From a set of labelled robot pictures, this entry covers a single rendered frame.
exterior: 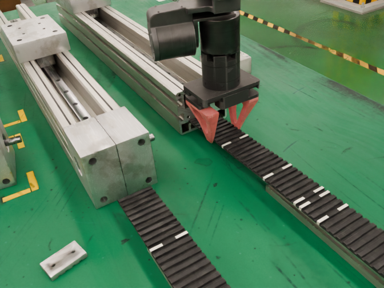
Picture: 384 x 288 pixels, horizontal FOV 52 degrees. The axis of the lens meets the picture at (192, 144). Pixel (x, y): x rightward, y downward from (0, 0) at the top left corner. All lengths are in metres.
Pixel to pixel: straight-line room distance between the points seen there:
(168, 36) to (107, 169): 0.20
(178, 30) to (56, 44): 0.42
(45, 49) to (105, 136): 0.38
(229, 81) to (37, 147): 0.38
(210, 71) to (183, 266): 0.27
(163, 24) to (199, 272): 0.31
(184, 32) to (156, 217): 0.24
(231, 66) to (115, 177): 0.23
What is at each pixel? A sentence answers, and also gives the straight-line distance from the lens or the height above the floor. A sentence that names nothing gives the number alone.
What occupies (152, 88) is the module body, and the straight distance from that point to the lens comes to 0.76.
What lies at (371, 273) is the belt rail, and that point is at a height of 0.79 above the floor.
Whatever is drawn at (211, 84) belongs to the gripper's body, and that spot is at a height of 0.91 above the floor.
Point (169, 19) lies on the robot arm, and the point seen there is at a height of 1.01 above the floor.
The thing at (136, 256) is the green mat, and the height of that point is 0.78.
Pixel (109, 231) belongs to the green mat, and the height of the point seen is 0.78.
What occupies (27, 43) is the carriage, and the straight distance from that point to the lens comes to 0.90.
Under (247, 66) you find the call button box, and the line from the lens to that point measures 0.84.
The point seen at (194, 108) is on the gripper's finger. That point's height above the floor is 0.86.
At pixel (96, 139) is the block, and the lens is 0.57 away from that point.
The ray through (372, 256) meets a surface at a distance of 0.49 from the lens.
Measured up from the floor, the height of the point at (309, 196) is 0.81.
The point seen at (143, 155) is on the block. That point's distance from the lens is 0.57.
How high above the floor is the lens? 1.18
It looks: 36 degrees down
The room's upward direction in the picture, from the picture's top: 6 degrees counter-clockwise
